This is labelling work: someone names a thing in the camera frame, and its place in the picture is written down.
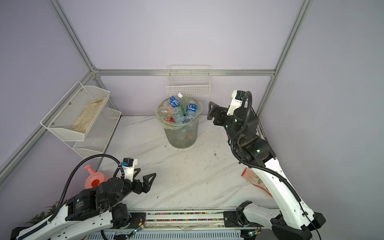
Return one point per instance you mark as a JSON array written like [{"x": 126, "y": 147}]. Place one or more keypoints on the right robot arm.
[{"x": 293, "y": 220}]

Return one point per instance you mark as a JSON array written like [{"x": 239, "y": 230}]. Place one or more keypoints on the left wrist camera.
[{"x": 128, "y": 167}]

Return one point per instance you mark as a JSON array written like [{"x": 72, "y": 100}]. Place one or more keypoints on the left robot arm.
[{"x": 95, "y": 209}]

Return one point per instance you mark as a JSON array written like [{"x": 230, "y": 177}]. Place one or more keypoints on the pink watering can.
[{"x": 94, "y": 179}]

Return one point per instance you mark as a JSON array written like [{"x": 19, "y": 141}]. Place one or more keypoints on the white mesh two-tier shelf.
[{"x": 97, "y": 137}]

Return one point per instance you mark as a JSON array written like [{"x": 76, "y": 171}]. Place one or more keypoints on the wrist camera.
[
  {"x": 128, "y": 167},
  {"x": 237, "y": 101}
]

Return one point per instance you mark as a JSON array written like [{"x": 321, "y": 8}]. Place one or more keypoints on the white wire wall basket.
[{"x": 189, "y": 80}]

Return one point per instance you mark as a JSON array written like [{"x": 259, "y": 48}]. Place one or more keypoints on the blue label bottle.
[
  {"x": 175, "y": 101},
  {"x": 191, "y": 111},
  {"x": 178, "y": 116}
]

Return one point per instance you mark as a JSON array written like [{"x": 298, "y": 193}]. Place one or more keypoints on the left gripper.
[{"x": 146, "y": 186}]

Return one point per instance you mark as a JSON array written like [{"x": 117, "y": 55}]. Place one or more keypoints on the red coated glove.
[{"x": 254, "y": 179}]

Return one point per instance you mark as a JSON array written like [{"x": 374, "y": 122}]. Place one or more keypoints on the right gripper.
[{"x": 219, "y": 112}]

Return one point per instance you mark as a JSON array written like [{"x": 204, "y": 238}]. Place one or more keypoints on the grey mesh waste bin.
[{"x": 184, "y": 138}]

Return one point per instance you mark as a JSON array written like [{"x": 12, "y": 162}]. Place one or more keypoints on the potted green plant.
[{"x": 43, "y": 215}]

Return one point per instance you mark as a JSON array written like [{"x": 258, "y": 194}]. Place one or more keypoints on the green soda bottle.
[{"x": 181, "y": 106}]

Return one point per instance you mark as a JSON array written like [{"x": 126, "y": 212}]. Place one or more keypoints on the beige cloth in shelf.
[{"x": 84, "y": 120}]

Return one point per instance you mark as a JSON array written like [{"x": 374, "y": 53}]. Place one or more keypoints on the green plastic bin liner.
[{"x": 177, "y": 126}]

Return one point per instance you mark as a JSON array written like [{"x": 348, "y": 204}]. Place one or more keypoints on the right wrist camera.
[{"x": 237, "y": 101}]

